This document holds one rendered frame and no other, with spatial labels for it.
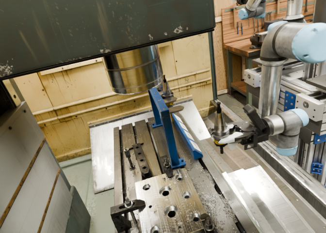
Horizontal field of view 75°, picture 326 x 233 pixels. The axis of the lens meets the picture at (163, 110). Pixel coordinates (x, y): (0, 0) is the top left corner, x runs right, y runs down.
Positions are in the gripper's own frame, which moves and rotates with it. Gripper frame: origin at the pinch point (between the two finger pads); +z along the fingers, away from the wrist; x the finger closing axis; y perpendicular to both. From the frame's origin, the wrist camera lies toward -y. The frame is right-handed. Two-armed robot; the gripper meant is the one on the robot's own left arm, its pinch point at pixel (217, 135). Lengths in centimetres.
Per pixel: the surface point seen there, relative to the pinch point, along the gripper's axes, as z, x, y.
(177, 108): 8.5, 23.1, -3.2
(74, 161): 86, 95, 58
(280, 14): -223, 254, 3
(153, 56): 18.8, -6.0, -34.4
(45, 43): 41, -12, -43
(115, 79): 29.6, -5.7, -30.7
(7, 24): 46, -12, -48
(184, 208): 18.7, -9.9, 19.5
